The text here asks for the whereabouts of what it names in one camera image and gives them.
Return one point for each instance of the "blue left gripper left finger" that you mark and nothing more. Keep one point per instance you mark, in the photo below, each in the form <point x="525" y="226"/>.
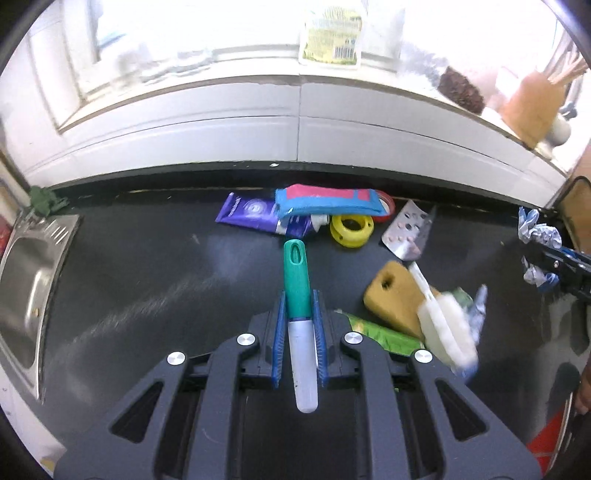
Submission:
<point x="279" y="339"/>

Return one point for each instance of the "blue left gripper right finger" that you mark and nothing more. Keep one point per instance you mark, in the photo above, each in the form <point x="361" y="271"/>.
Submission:
<point x="320" y="342"/>

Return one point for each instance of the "blue white wrapper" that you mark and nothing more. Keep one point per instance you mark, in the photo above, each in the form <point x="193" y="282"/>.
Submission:
<point x="529" y="230"/>

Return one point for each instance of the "blue and pink snack packet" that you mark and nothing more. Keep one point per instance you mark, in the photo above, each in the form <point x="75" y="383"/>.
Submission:
<point x="303" y="200"/>

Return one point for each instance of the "green juice carton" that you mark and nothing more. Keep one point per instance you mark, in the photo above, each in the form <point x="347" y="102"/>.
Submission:
<point x="392" y="341"/>

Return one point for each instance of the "yellow sponge board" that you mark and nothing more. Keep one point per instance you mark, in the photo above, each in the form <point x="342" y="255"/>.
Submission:
<point x="394" y="297"/>

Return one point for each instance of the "purple tube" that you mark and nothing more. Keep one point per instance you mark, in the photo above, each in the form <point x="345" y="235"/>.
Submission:
<point x="261" y="215"/>

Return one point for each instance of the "yellow tape roll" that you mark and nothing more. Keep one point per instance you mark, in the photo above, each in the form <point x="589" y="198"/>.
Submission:
<point x="351" y="231"/>

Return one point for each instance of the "white foam brush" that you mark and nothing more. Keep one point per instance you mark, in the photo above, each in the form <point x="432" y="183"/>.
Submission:
<point x="444" y="326"/>

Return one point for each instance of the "white ceramic vase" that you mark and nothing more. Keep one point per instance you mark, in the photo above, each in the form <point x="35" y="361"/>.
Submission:
<point x="559" y="134"/>

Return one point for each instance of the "silver pill blister pack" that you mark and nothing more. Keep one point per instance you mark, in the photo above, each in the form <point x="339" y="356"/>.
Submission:
<point x="407" y="235"/>

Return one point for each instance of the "wooden utensil holder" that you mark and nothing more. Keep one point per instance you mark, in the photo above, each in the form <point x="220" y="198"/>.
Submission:
<point x="530" y="112"/>

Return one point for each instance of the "jar with red beans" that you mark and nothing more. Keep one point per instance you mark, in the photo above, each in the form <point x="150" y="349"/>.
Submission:
<point x="458" y="88"/>

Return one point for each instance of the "stainless steel sink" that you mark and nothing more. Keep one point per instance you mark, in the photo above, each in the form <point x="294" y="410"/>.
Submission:
<point x="30" y="269"/>

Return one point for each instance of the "green cloth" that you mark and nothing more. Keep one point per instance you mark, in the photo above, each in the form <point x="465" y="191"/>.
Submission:
<point x="45" y="202"/>

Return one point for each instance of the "dish soap bottle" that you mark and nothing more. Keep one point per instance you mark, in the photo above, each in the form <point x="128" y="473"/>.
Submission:
<point x="331" y="36"/>

